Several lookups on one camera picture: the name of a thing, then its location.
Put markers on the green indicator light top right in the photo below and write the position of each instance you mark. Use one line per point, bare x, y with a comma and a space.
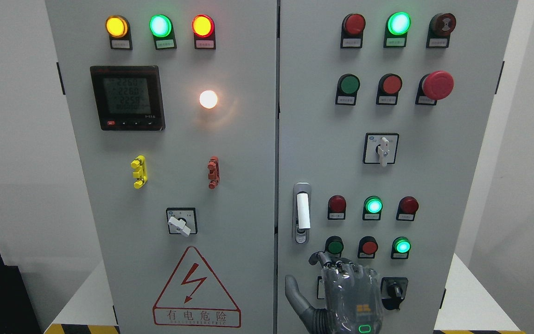
396, 29

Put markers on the red indicator light top left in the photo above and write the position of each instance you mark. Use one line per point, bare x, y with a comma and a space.
204, 30

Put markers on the green push button upper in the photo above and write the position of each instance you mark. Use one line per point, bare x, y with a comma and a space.
347, 88

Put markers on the right grey cabinet door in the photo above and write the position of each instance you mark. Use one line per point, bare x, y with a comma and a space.
322, 143

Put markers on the black box with antenna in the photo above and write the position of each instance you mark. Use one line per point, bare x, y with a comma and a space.
16, 313

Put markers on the silver door latch handle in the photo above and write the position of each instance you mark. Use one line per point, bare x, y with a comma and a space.
301, 212

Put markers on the green indicator light top left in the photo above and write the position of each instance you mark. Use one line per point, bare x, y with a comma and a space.
163, 33

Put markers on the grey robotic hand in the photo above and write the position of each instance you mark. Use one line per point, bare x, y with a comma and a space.
352, 295

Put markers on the black rotary knob switch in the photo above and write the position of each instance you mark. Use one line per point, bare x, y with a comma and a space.
393, 291

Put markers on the red terminal clip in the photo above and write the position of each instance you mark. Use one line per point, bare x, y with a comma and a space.
213, 172

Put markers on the red push button lower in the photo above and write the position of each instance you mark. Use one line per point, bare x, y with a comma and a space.
367, 247

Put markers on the white selector switch lower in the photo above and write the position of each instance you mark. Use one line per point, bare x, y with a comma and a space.
320, 288

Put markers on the white platform under cabinet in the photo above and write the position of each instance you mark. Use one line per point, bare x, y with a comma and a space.
467, 307

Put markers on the red push button upper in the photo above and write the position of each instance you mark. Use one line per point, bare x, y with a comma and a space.
388, 89

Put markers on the left grey cabinet door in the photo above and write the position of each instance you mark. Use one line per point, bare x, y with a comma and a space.
236, 220

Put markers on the red emergency stop button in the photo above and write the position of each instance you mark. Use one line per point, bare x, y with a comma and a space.
433, 87

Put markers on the green indicator light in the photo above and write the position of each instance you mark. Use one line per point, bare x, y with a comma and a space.
163, 33
396, 29
372, 208

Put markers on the dark red indicator light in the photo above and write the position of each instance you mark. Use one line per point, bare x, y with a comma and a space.
337, 206
407, 208

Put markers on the white selector switch left door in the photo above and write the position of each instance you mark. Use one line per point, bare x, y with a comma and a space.
182, 220

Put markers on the grey cabinet door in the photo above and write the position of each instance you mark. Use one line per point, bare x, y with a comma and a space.
322, 143
236, 220

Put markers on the yellow terminal clip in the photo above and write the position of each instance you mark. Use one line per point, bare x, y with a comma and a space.
139, 172

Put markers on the red push button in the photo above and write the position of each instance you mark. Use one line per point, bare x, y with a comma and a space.
388, 89
367, 247

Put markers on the dark red buzzer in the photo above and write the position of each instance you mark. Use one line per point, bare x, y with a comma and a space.
440, 28

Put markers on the red indicator light top right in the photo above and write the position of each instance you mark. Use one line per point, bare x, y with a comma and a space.
352, 31

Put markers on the green indicator light middle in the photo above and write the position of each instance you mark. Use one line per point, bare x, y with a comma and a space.
372, 208

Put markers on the white selector switch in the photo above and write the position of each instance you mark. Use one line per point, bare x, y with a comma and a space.
380, 148
320, 288

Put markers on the green lit push button lower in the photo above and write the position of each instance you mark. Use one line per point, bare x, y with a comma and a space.
401, 247

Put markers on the black digital power meter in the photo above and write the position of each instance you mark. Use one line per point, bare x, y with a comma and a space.
128, 98

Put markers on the dark red indicator light right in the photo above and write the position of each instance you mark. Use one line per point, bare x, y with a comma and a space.
407, 208

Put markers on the dark red indicator light left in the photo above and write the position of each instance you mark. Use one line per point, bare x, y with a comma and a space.
337, 206

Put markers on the white glowing indicator light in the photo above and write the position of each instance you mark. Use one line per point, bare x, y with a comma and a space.
208, 99

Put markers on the yellow indicator light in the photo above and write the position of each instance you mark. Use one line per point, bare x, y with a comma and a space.
119, 31

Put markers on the white selector switch upper right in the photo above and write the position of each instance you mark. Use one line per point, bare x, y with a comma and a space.
380, 148

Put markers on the red electric hazard warning sticker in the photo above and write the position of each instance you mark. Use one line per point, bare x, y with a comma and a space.
195, 296

